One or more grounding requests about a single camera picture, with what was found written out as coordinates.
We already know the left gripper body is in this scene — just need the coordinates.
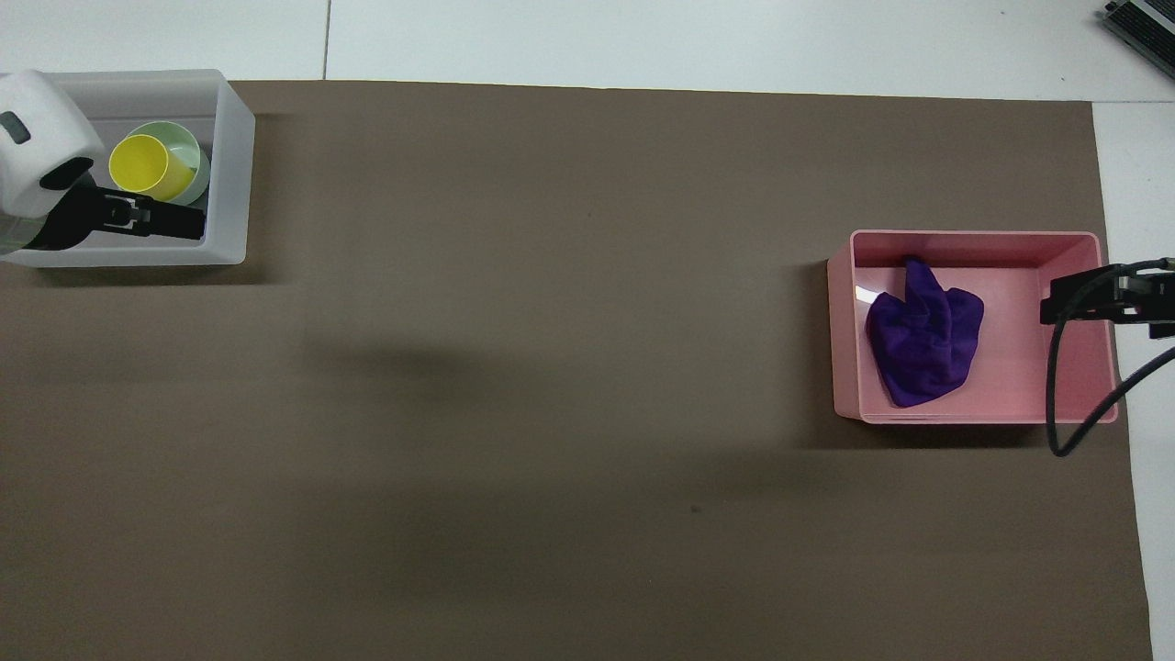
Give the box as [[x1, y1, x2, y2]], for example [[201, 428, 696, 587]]
[[25, 180, 113, 252]]

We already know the translucent grey plastic box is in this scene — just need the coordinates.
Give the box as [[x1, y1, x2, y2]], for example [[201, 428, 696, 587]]
[[0, 69, 257, 269]]

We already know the pink plastic box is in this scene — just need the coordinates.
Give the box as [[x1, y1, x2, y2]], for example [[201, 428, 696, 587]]
[[827, 230, 1120, 425]]

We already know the yellow plastic cup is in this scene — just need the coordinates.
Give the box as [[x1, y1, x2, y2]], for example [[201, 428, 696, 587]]
[[108, 134, 196, 203]]

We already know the light green plastic cup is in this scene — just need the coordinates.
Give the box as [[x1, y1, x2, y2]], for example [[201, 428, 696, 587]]
[[128, 121, 212, 207]]

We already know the purple cloth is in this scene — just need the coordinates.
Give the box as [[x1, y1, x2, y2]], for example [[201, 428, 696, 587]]
[[866, 256, 986, 409]]

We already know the grey ribbed device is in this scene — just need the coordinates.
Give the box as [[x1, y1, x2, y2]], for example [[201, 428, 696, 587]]
[[1101, 0, 1175, 54]]

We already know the black cable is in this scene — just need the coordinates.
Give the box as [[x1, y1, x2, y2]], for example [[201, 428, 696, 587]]
[[1046, 259, 1175, 458]]

